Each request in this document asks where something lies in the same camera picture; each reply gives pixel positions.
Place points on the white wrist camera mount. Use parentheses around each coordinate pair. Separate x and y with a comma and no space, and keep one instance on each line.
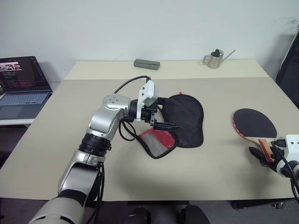
(293,147)
(147,91)

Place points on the metal watering can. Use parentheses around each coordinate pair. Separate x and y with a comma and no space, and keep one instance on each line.
(216,61)

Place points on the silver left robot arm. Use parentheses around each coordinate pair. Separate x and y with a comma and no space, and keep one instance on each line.
(105,116)

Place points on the grey rectangular box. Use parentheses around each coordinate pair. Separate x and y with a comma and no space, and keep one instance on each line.
(147,64)

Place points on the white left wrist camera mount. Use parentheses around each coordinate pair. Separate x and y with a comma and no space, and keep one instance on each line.
(147,91)

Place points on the black and red paddle case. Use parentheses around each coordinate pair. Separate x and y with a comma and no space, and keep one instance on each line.
(184,116)

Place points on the white side desk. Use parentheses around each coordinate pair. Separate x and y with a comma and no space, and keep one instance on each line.
(14,121)

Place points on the black table base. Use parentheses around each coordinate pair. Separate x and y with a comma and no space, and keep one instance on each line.
(257,203)

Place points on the open laptop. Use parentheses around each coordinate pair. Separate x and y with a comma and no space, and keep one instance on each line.
(23,88)

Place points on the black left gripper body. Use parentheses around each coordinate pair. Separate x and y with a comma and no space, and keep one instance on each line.
(150,113)

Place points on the black cabinet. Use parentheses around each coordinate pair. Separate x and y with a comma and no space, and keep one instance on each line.
(289,74)

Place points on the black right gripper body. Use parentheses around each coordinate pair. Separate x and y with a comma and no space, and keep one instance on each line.
(278,154)

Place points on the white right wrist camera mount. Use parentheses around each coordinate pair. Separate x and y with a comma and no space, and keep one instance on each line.
(293,147)

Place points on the dark rounded shape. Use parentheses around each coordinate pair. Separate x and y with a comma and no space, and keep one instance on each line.
(140,215)

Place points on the table tennis paddle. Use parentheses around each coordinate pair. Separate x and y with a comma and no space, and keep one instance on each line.
(254,121)

